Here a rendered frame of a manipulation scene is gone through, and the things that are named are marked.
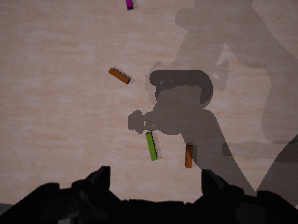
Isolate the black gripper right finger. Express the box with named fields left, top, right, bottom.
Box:
left=175, top=169, right=298, bottom=224

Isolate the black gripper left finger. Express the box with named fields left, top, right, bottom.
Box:
left=0, top=166, right=139, bottom=224

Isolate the small magenta block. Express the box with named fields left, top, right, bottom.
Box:
left=126, top=0, right=133, bottom=10

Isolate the orange rod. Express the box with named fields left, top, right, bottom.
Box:
left=109, top=67, right=130, bottom=84
left=185, top=145, right=193, bottom=168

